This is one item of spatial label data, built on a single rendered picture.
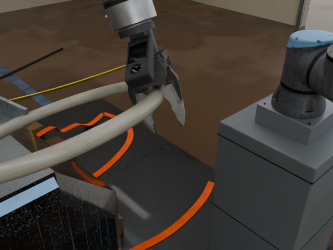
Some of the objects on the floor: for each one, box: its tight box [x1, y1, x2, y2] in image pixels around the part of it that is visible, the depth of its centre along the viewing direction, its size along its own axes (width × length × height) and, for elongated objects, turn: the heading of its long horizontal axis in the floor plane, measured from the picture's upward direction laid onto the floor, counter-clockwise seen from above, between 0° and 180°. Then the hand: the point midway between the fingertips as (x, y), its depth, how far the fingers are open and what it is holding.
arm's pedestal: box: [209, 93, 333, 250], centre depth 160 cm, size 50×50×85 cm
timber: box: [118, 212, 124, 235], centre depth 204 cm, size 30×12×12 cm, turn 35°
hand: (166, 124), depth 73 cm, fingers closed on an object, 5 cm apart
